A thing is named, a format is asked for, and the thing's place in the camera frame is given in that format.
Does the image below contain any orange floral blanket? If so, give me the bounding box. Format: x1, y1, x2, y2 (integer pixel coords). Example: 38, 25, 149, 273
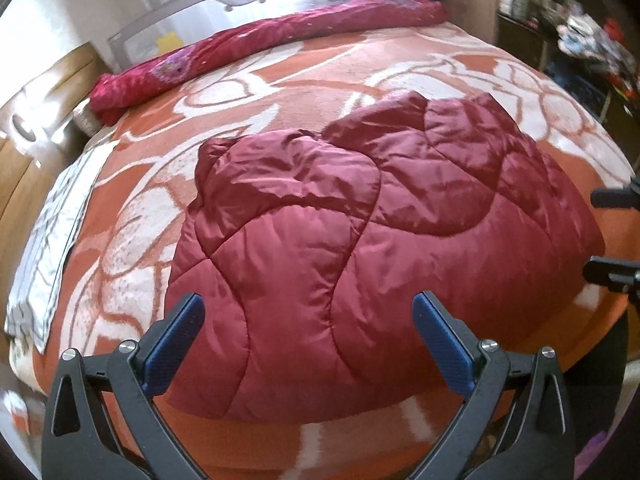
0, 22, 640, 480

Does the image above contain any red floral pillow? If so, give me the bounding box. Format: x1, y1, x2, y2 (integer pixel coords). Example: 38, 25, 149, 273
89, 0, 448, 126

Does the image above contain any pile of colourful clothes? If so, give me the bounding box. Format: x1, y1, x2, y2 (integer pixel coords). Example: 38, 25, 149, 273
555, 0, 640, 108

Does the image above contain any white grey cloth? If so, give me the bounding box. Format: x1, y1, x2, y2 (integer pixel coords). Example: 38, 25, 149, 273
4, 140, 122, 355

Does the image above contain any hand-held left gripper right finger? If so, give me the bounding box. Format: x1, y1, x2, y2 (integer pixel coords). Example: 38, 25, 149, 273
410, 290, 577, 480

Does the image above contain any wooden bedside cabinet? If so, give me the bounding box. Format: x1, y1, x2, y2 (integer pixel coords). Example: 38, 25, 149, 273
0, 42, 108, 243

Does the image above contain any dark red puffer jacket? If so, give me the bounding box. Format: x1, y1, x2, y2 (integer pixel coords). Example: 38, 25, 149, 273
165, 91, 607, 423

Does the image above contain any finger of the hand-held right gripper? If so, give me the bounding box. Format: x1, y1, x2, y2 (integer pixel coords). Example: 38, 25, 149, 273
590, 186, 640, 211
583, 256, 640, 292

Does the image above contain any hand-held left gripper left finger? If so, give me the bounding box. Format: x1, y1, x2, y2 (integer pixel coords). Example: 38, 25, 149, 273
40, 292, 211, 480

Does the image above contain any dark shelf unit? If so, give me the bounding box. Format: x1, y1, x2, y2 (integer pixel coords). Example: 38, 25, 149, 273
495, 0, 618, 123

